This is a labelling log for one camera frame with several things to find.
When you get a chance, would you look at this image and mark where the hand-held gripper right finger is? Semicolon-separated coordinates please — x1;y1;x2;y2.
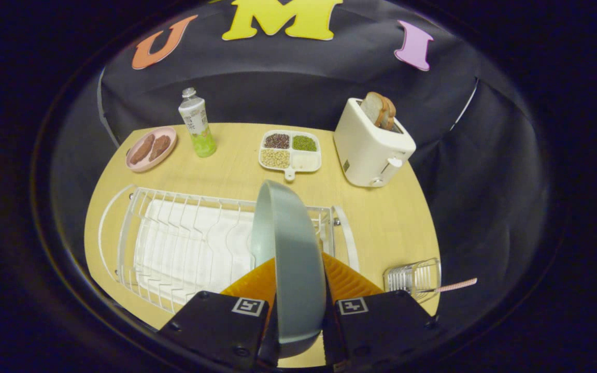
322;252;442;372

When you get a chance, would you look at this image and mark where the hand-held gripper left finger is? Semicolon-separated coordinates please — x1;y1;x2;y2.
158;257;278;371

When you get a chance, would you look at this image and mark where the clear wire basket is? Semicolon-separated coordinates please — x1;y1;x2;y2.
383;257;442;304

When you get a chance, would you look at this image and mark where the spoon with checkered handle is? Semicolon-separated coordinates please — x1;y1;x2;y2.
436;278;478;292

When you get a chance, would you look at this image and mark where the white wire dish rack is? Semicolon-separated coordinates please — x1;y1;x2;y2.
97;184;360;315

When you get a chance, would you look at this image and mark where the pale green plate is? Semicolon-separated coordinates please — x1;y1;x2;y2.
250;179;327;358

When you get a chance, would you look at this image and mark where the pink plate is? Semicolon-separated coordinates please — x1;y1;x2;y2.
125;126;178;173

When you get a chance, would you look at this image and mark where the white ribbed drip tray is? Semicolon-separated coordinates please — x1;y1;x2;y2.
134;199;258;306

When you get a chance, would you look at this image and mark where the white toaster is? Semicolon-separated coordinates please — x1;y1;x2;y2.
333;97;417;188

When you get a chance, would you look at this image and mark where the white divided bean tray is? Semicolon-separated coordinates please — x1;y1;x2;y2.
258;130;322;181

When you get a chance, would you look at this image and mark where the black backdrop cloth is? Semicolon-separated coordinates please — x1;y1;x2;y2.
50;0;550;332

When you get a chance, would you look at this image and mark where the brown meat piece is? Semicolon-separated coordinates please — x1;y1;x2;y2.
130;134;155;165
148;135;172;161

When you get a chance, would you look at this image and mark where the clear bottle green drink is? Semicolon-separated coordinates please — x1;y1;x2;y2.
178;87;217;158

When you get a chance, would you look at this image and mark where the brown bread slice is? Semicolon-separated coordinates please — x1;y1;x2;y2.
359;92;388;129
381;96;397;131

